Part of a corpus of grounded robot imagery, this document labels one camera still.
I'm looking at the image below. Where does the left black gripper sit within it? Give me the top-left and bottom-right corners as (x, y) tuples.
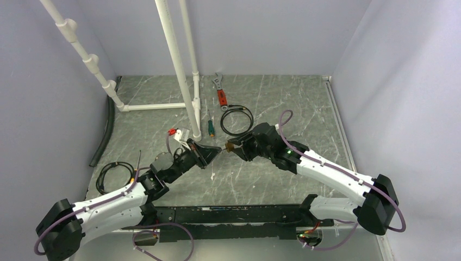
(166, 138), (221, 183)

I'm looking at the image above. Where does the small brass padlock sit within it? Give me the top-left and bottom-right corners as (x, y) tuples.
(225, 142), (234, 152)

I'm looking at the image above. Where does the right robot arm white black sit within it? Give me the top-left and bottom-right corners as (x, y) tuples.
(226, 123), (402, 235)

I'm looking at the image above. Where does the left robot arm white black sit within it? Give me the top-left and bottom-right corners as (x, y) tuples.
(34, 139), (222, 260)

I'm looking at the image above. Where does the black foam tube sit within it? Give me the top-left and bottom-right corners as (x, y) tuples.
(89, 96), (116, 167)

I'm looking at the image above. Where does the green handle screwdriver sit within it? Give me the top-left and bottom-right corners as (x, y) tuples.
(207, 109), (215, 137)

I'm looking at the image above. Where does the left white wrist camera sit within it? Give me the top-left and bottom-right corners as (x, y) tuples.
(167, 128), (190, 149)

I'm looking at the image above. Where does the coiled black cable right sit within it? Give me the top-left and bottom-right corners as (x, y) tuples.
(220, 104), (254, 137)

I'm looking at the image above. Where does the coiled black cable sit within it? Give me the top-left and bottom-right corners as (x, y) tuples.
(220, 104), (254, 137)
(95, 161), (136, 196)

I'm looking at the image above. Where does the red handle adjustable wrench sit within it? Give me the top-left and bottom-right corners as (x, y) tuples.
(212, 72), (228, 111)

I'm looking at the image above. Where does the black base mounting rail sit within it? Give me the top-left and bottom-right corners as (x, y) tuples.
(131, 202), (334, 243)

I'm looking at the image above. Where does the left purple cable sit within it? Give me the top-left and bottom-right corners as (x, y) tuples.
(34, 135), (195, 261)

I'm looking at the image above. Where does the purple cable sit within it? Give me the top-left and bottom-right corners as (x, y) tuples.
(34, 135), (195, 261)
(278, 109), (407, 252)

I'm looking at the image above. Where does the coiled black cable left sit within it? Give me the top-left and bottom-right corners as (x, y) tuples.
(95, 161), (136, 196)

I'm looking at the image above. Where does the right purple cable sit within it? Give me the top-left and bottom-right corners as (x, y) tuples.
(278, 109), (407, 252)

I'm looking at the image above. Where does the aluminium rail right edge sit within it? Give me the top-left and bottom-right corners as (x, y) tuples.
(322, 76), (395, 260)

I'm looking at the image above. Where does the white pvc pipe frame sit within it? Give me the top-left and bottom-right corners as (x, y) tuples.
(40, 1), (202, 141)

